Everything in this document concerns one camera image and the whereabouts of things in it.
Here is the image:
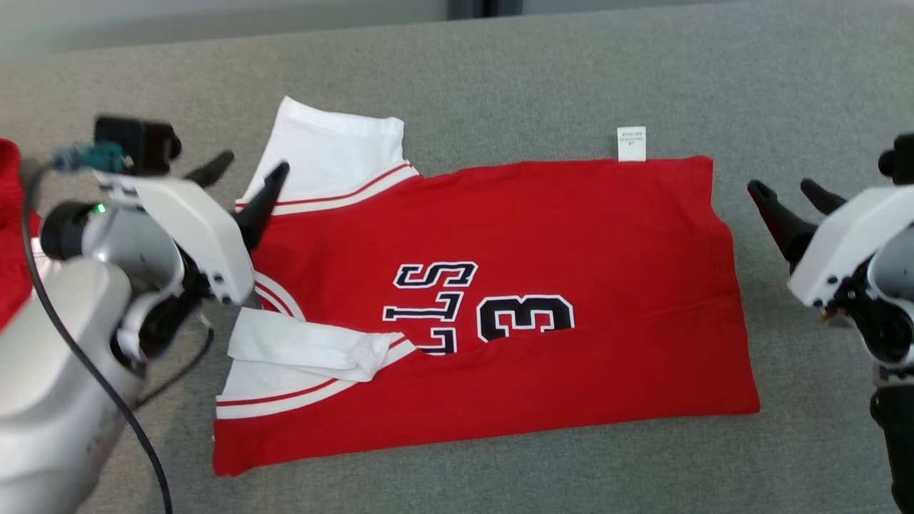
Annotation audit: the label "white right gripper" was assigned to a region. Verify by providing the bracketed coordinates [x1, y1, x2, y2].
[747, 178, 914, 309]

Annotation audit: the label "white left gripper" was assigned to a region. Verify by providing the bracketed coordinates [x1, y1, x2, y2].
[96, 150, 291, 306]

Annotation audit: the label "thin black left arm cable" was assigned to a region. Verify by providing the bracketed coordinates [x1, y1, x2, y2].
[21, 161, 174, 514]

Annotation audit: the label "red white basketball jersey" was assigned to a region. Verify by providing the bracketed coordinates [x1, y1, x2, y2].
[213, 96, 761, 477]

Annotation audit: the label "grey metal partition post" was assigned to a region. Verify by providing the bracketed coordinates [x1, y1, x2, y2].
[446, 0, 526, 21]

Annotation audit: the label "teal left camera connector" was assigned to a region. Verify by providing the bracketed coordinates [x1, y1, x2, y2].
[51, 141, 133, 173]

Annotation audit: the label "red white basketball shorts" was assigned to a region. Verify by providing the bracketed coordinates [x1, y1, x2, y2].
[0, 139, 42, 331]

